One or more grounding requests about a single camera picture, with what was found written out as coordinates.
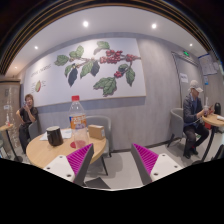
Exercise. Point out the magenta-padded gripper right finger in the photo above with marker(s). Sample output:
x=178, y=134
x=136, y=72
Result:
x=146, y=160

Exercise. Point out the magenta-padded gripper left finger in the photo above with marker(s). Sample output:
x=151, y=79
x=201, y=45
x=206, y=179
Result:
x=78, y=160

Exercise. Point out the clear red-capped drink bottle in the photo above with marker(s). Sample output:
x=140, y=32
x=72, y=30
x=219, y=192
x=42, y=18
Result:
x=77, y=123

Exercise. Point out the flat round red coaster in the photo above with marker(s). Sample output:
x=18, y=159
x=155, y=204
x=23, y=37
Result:
x=72, y=145

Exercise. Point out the small cardboard box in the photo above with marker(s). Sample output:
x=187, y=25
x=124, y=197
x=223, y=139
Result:
x=96, y=132

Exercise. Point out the dark mug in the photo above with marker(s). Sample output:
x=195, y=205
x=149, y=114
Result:
x=54, y=136

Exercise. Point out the person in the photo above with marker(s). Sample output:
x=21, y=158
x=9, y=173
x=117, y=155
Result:
x=28, y=116
x=191, y=113

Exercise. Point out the round wooden café table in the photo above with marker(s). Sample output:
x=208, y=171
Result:
x=213, y=120

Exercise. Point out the small round side table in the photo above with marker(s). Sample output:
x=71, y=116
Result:
x=5, y=127

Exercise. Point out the dark thermos flask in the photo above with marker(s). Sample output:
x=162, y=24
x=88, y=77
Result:
x=217, y=109

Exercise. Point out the white paper notice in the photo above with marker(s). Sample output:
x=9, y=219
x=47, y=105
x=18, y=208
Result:
x=184, y=78

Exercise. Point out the tall wooden cabinet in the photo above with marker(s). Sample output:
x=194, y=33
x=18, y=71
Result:
x=10, y=100

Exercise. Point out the green exit sign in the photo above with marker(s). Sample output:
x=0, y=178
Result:
x=186, y=53

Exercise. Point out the recessed ceiling lights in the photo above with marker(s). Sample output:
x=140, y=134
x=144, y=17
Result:
x=85, y=24

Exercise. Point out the coffee plant wall mural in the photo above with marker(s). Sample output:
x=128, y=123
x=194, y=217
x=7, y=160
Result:
x=50, y=76

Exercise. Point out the white wall poster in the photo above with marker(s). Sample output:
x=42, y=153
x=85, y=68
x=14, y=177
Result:
x=208, y=64

